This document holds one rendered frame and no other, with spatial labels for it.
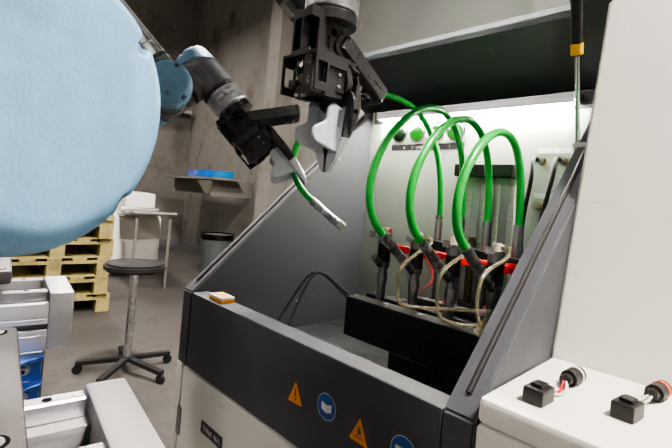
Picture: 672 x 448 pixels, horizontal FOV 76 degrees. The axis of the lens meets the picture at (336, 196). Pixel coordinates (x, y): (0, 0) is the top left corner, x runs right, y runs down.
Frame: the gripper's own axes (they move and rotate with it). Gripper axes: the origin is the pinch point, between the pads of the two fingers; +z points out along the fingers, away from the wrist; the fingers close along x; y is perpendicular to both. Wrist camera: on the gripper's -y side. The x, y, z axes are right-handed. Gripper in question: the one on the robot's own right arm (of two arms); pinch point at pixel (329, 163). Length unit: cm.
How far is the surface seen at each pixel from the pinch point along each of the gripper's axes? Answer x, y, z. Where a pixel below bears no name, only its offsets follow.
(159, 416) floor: -168, -56, 123
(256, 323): -18.4, -3.1, 28.0
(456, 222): 12.4, -14.3, 6.8
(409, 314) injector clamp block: -1.0, -24.2, 24.7
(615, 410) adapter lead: 34.3, -10.5, 23.9
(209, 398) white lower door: -32, -3, 47
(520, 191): 12.4, -35.9, 0.7
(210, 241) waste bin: -470, -245, 76
